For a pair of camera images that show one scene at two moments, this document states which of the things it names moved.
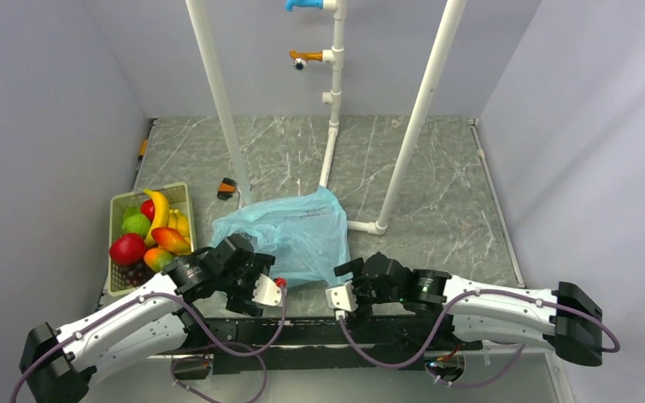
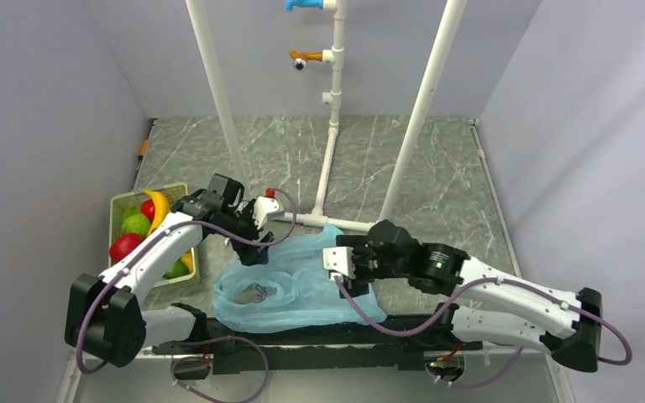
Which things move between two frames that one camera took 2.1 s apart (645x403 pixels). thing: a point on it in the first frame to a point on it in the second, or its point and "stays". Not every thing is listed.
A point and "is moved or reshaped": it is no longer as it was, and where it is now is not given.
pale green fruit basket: [178, 196] stays
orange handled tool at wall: [144, 143] stays
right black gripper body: [365, 290] to [368, 264]
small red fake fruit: [148, 208] stays
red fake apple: [128, 249] stays
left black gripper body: [239, 284] to [243, 225]
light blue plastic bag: [306, 233] is moved or reshaped
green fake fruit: [135, 222] stays
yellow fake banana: [160, 218] stays
